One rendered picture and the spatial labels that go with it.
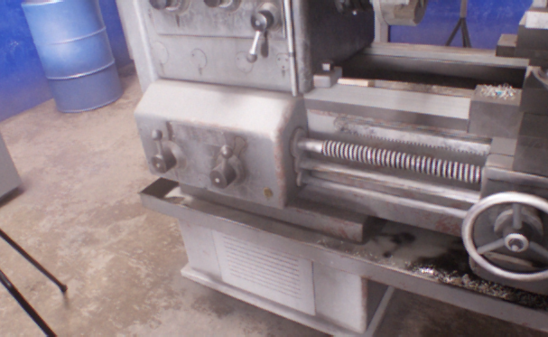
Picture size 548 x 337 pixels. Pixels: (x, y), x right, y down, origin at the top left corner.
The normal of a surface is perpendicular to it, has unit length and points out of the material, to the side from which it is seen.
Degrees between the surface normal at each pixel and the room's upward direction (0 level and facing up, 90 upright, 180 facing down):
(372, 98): 36
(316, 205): 0
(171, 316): 0
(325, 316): 90
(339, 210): 0
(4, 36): 90
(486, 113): 90
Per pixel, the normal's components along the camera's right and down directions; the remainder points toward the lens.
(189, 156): -0.51, 0.48
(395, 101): -0.38, -0.41
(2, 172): 0.90, 0.14
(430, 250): -0.11, -0.86
